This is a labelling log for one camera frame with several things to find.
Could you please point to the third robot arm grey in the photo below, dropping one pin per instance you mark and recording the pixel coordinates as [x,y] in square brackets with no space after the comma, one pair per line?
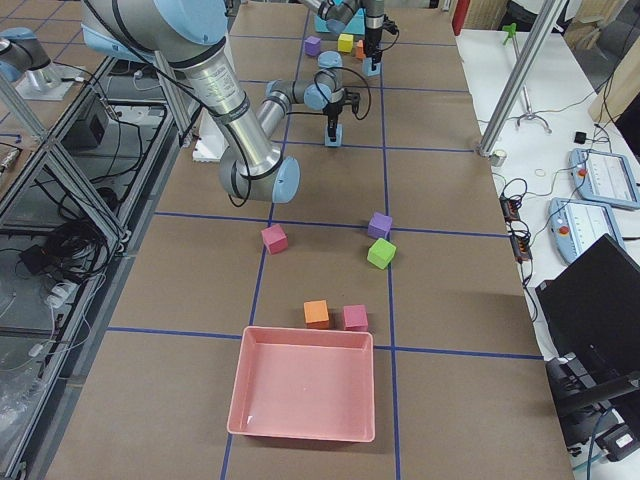
[23,54]

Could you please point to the black laptop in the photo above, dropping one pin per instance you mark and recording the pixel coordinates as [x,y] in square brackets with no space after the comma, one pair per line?
[592,309]

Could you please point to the teach pendant near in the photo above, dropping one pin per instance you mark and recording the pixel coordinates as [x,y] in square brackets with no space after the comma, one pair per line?
[577,224]

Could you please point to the aluminium frame post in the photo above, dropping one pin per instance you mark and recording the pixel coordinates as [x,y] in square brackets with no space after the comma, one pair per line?
[525,57]

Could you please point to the purple foam block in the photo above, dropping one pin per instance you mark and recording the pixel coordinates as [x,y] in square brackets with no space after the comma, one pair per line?
[312,46]
[379,226]

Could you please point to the light blue block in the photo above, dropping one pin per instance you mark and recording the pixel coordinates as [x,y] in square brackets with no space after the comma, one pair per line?
[333,136]
[370,67]

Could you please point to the blue plastic bin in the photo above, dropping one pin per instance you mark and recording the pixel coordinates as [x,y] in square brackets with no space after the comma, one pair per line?
[356,26]

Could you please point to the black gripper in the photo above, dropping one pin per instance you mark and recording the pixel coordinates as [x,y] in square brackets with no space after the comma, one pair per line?
[372,31]
[332,108]

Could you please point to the orange foam block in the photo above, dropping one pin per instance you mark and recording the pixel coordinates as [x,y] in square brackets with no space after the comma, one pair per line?
[359,50]
[316,314]

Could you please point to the teach pendant far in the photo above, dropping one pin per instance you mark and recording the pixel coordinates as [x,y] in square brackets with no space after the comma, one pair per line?
[604,177]

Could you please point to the purple foam block left side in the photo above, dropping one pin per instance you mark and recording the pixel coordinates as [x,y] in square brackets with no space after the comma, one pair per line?
[312,46]

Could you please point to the yellow foam block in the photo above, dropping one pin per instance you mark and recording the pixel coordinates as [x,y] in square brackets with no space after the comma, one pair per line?
[345,43]

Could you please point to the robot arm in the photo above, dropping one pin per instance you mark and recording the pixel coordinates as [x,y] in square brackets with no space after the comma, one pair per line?
[189,37]
[337,17]

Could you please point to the orange foam block right side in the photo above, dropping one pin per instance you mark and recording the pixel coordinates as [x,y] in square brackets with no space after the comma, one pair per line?
[316,314]

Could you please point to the green foam block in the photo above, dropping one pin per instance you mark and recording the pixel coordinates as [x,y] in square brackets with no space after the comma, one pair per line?
[381,253]

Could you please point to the magenta foam block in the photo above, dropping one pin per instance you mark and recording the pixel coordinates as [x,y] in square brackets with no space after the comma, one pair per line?
[274,239]

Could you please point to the purple foam block right side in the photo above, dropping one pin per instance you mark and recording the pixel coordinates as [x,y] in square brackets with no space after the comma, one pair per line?
[379,226]

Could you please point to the teach pendant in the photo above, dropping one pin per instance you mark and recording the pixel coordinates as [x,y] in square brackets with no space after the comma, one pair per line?
[604,177]
[577,224]

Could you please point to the orange foam block left side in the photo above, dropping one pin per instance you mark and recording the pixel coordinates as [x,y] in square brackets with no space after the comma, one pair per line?
[359,50]

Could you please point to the pink plastic bin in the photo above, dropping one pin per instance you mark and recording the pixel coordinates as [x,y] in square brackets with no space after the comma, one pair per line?
[304,384]

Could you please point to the pink foam block near bin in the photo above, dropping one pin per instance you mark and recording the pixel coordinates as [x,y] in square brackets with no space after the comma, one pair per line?
[355,318]

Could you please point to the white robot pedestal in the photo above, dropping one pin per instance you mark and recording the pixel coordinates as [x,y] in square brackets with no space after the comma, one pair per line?
[211,144]

